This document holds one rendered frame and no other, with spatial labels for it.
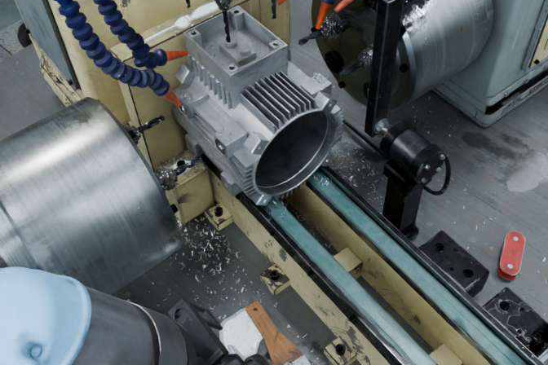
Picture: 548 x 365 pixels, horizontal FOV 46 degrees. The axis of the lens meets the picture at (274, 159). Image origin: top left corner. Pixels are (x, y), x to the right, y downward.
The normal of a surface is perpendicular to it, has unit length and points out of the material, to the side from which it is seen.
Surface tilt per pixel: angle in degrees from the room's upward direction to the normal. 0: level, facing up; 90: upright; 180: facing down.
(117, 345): 73
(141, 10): 90
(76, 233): 51
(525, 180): 0
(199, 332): 23
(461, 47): 80
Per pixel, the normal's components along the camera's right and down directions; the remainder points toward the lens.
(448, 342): -0.79, 0.49
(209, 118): -0.04, -0.63
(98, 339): 0.91, -0.22
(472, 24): 0.56, 0.33
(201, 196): 0.61, 0.60
